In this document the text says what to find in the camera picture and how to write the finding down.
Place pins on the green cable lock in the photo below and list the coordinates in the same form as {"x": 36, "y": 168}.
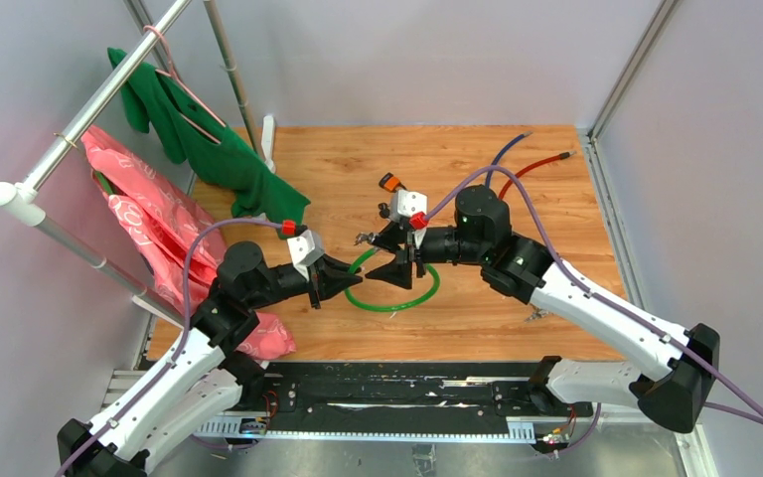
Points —
{"x": 381, "y": 297}

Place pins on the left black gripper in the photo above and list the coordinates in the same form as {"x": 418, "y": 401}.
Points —
{"x": 330, "y": 277}

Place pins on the orange black padlock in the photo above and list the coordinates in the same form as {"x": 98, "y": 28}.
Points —
{"x": 390, "y": 183}

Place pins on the black padlock keys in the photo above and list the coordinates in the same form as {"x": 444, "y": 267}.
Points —
{"x": 386, "y": 211}

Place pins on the blue cable lock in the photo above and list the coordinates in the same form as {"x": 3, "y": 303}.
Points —
{"x": 502, "y": 153}

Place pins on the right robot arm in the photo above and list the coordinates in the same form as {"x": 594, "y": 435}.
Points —
{"x": 664, "y": 371}

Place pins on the white metal clothes rack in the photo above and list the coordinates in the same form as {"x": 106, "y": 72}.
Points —
{"x": 19, "y": 199}

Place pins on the green cloth garment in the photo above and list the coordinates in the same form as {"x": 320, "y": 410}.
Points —
{"x": 216, "y": 154}

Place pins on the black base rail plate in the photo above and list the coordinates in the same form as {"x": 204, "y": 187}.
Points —
{"x": 408, "y": 401}

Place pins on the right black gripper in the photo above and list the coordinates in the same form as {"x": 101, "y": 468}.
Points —
{"x": 399, "y": 271}

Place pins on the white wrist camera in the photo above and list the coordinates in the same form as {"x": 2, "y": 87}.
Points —
{"x": 305, "y": 249}
{"x": 406, "y": 204}

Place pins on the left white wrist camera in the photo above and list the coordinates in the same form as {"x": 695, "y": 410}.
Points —
{"x": 305, "y": 249}

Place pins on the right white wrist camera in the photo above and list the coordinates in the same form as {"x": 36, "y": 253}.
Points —
{"x": 406, "y": 204}

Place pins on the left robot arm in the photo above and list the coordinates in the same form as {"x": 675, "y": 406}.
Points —
{"x": 204, "y": 372}

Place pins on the red cable lock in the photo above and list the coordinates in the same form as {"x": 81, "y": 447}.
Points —
{"x": 537, "y": 164}

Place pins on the pink patterned garment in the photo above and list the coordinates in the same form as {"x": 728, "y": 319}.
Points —
{"x": 161, "y": 220}

